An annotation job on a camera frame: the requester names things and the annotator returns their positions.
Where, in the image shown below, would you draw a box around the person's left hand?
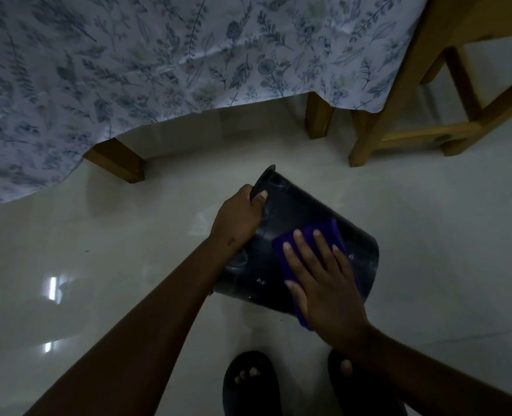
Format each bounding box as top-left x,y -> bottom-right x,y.
210,184 -> 269,252

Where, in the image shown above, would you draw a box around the person's right hand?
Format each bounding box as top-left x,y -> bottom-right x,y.
283,230 -> 372,350

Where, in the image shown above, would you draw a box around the black plastic bucket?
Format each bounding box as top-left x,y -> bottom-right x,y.
213,164 -> 380,317

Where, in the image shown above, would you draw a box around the purple cleaning cloth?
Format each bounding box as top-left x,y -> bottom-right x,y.
272,218 -> 368,332

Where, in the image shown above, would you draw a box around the person's left forearm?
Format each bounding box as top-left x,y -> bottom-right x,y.
24,236 -> 244,416

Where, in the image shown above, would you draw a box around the person's right forearm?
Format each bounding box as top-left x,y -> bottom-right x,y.
345,322 -> 512,416

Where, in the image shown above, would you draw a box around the person's left foot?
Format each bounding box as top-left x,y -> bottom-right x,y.
233,366 -> 262,385

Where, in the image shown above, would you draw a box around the wooden table leg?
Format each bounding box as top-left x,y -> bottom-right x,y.
304,92 -> 335,140
83,138 -> 147,184
351,109 -> 380,142

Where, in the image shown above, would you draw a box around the black slipper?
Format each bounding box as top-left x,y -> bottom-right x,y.
327,347 -> 408,416
223,351 -> 283,416

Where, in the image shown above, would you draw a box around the white blue floral tablecloth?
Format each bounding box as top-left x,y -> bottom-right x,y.
0,0 -> 430,206

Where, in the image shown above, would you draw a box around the wooden chair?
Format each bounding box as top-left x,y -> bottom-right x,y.
348,0 -> 512,168

